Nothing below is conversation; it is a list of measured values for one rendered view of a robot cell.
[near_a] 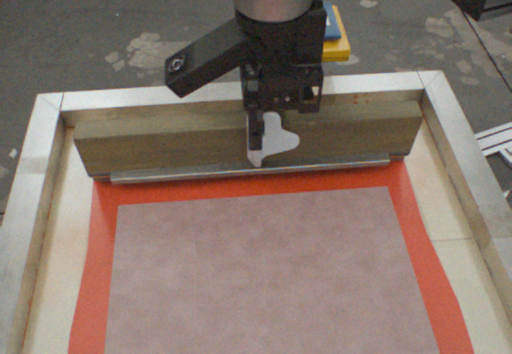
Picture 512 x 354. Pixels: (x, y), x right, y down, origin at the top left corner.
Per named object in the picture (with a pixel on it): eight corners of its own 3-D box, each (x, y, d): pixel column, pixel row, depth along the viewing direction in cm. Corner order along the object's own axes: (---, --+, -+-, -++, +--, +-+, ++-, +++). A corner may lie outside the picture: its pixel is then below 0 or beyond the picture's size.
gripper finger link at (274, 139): (299, 179, 62) (303, 116, 56) (249, 182, 61) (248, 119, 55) (295, 162, 64) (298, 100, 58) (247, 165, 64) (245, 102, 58)
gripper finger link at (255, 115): (263, 158, 57) (263, 91, 51) (250, 159, 57) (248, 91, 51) (259, 132, 61) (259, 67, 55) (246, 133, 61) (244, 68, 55)
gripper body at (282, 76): (318, 119, 56) (332, 25, 47) (239, 123, 55) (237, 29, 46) (307, 73, 61) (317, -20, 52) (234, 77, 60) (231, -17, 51)
